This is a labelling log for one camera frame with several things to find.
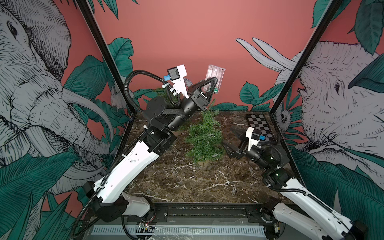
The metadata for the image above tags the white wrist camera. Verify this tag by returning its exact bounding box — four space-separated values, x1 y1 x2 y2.
162 65 189 99
245 127 266 152

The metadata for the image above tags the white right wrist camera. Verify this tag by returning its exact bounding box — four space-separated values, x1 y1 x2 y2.
245 127 266 152

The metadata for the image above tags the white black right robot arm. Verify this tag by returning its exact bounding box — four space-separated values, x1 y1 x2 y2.
221 127 368 240

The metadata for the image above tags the clear battery box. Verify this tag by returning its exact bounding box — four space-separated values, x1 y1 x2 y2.
204 63 226 94

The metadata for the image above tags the large green christmas tree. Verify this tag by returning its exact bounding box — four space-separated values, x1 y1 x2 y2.
153 88 181 105

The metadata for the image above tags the black white chessboard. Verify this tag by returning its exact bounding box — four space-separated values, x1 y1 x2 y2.
246 114 277 143

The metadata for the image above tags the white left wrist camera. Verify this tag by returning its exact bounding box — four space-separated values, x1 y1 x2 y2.
162 65 189 99

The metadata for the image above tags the white slotted cable tray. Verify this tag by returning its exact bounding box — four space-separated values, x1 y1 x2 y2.
89 224 266 239

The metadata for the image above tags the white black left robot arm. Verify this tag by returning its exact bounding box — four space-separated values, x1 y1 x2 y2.
69 67 219 240

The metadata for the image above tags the small tree wooden base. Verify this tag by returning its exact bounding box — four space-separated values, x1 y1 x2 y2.
197 161 210 167

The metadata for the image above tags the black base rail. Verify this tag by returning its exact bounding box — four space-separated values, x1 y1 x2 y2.
125 202 271 224

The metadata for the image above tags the black frame post left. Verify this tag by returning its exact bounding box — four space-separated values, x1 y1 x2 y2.
76 0 137 115

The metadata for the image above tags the black frame post right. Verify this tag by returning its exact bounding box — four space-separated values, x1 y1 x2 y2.
269 0 343 115

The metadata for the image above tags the black frame post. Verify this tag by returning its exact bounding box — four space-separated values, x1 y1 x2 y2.
269 0 343 115
76 0 137 115

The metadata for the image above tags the small green christmas tree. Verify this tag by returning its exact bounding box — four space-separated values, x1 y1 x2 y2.
186 108 224 162

